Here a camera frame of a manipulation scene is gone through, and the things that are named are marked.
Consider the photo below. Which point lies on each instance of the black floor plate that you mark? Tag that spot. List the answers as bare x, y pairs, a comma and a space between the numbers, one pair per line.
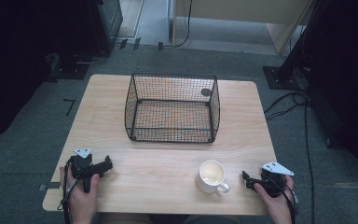
71, 67

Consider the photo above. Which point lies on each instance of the white cup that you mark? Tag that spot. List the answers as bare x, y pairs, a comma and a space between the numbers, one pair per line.
211, 177

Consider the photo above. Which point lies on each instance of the black cabinet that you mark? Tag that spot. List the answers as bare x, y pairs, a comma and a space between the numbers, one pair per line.
105, 25

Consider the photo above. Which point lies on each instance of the grey tape strip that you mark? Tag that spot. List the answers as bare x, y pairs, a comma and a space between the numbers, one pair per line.
48, 186

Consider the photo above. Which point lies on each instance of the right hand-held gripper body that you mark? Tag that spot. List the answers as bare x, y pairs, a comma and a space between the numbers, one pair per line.
273, 182

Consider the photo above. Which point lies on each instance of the round black basket tag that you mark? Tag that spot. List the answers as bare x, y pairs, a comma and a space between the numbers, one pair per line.
205, 92

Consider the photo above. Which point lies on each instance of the person's left hand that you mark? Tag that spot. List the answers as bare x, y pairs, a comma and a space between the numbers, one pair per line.
82, 199

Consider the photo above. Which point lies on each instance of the person's right hand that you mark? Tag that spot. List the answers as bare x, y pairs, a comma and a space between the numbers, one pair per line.
276, 207

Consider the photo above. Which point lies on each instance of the beige wooden furniture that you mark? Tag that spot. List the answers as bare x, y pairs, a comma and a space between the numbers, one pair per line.
230, 11

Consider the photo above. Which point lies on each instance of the black stand base plate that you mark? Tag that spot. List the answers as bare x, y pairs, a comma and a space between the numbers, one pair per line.
276, 77

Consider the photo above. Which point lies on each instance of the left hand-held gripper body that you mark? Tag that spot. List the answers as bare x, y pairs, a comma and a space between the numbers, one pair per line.
82, 166

